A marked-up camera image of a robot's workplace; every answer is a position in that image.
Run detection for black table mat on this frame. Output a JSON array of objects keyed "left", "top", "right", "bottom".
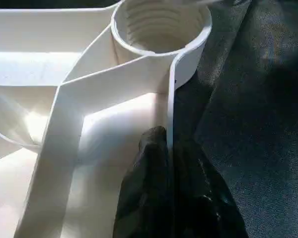
[{"left": 168, "top": 0, "right": 298, "bottom": 238}]

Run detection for white plastic table top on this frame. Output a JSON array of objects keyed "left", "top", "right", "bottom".
[{"left": 0, "top": 0, "right": 214, "bottom": 238}]

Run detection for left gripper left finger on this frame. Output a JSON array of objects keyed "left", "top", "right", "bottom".
[{"left": 112, "top": 126, "right": 174, "bottom": 238}]

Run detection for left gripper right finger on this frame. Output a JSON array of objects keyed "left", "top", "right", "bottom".
[{"left": 172, "top": 142, "right": 249, "bottom": 238}]

